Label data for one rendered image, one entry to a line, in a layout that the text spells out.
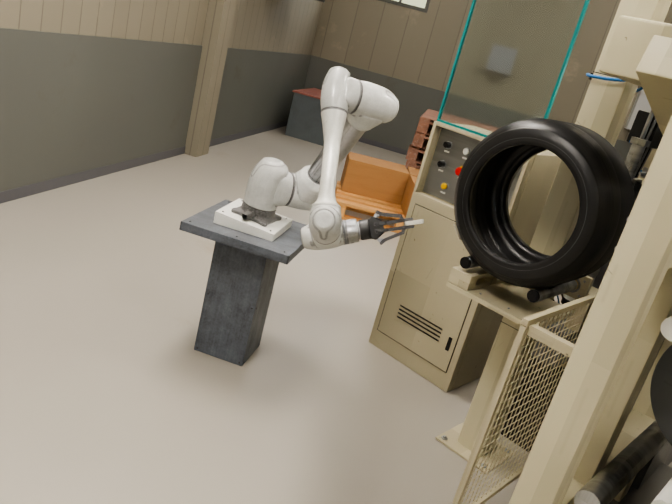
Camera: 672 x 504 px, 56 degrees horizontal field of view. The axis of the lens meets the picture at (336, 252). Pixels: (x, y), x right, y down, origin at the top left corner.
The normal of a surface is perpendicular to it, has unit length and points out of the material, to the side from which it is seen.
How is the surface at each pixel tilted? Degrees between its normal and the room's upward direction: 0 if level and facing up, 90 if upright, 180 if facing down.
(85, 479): 0
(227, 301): 90
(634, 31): 90
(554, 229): 90
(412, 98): 90
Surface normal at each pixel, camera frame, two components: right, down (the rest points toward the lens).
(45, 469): 0.25, -0.92
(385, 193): 0.01, 0.33
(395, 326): -0.67, 0.08
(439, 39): -0.22, 0.27
